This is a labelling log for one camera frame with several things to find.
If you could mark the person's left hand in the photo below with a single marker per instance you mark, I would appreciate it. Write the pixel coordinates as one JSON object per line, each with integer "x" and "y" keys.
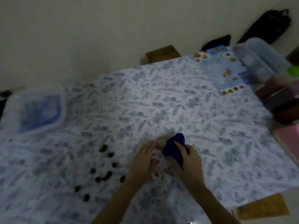
{"x": 141, "y": 167}

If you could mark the person's right hand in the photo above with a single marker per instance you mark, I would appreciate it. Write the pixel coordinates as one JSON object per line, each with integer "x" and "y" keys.
{"x": 192, "y": 167}

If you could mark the person's right fingers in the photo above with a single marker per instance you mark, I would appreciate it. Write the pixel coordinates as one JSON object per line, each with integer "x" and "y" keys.
{"x": 180, "y": 145}

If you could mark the person's left fingers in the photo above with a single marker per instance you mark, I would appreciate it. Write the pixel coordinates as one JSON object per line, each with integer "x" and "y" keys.
{"x": 150, "y": 148}

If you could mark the dark blue cloth pouch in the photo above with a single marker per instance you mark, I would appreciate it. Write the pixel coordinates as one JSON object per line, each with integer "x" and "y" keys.
{"x": 172, "y": 149}

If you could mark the white red-dotted cloth piece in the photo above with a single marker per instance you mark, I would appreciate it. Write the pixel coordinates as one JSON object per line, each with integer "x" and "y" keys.
{"x": 164, "y": 171}

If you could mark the person's left forearm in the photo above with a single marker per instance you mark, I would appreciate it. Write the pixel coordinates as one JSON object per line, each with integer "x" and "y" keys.
{"x": 116, "y": 202}

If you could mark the person's right forearm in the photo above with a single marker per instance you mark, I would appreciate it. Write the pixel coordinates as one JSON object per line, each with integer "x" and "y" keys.
{"x": 212, "y": 207}

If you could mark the white blue floral tablecloth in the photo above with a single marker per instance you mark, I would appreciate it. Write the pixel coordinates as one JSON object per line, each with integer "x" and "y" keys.
{"x": 163, "y": 102}

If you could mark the scatter of brown nuts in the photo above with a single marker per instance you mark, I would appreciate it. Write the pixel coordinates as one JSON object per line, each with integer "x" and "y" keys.
{"x": 106, "y": 176}

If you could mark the blue cartoon print placemat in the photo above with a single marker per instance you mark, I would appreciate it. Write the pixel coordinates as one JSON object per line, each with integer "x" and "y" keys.
{"x": 222, "y": 69}

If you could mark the small black pouch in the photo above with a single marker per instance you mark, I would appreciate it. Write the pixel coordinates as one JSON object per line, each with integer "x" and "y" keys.
{"x": 216, "y": 43}

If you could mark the pink box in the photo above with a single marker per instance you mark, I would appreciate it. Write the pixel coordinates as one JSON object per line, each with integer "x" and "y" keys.
{"x": 288, "y": 139}

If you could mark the brown jar with green lid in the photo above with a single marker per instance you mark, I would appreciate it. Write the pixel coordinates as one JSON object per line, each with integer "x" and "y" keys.
{"x": 280, "y": 95}

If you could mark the clear plastic lidded box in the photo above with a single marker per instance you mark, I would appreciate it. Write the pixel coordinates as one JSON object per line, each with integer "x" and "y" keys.
{"x": 259, "y": 55}

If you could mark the clear container with blue contents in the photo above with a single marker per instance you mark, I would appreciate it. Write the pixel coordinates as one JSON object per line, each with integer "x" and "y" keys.
{"x": 35, "y": 110}

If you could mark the black bag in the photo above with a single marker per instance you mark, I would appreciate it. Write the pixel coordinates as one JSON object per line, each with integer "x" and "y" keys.
{"x": 266, "y": 25}

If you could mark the dark object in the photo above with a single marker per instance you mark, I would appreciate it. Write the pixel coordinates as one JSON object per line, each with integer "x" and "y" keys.
{"x": 4, "y": 100}

